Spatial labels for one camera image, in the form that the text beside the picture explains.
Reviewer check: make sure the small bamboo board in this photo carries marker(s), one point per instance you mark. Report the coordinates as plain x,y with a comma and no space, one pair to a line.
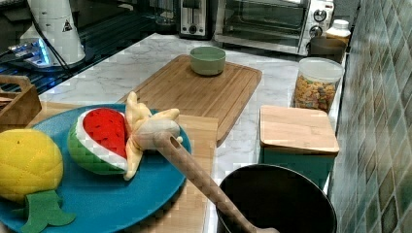
159,199

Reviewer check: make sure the silver toaster oven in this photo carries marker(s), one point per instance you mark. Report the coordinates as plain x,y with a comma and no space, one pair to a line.
278,25

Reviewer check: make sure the large bamboo cutting board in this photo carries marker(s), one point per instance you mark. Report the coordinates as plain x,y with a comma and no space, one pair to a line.
223,96

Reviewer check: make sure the black cooking pot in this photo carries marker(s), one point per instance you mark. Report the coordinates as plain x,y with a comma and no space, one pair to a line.
273,196

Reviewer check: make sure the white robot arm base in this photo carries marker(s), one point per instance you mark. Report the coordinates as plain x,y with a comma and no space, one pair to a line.
53,33

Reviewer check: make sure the white lidded jar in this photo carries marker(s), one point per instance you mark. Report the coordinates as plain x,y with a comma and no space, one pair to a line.
340,31

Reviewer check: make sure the plush peeled banana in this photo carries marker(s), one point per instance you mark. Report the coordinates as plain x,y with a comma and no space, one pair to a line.
140,121

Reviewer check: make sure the wooden crate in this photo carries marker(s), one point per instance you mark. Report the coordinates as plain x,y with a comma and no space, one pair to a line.
22,106

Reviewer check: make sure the plush yellow pineapple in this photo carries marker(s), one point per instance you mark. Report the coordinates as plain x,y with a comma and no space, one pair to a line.
31,172

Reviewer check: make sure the clear cereal container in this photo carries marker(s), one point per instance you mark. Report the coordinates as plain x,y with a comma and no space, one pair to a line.
316,83

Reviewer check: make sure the plush watermelon slice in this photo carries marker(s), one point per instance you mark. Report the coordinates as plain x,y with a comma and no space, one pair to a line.
96,141

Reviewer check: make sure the wooden spoon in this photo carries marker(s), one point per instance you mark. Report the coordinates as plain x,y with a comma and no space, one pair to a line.
174,152

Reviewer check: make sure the green ceramic bowl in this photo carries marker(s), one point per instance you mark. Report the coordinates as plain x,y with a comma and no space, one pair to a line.
207,60

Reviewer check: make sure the teal box with wooden lid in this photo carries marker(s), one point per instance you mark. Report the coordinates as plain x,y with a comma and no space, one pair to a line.
299,139

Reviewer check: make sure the black silver toaster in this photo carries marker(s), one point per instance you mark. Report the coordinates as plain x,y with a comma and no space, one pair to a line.
196,19

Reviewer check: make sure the blue round plate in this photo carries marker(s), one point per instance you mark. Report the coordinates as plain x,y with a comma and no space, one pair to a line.
66,175

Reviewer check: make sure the dark metal cup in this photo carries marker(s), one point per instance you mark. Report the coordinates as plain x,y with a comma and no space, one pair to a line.
332,49

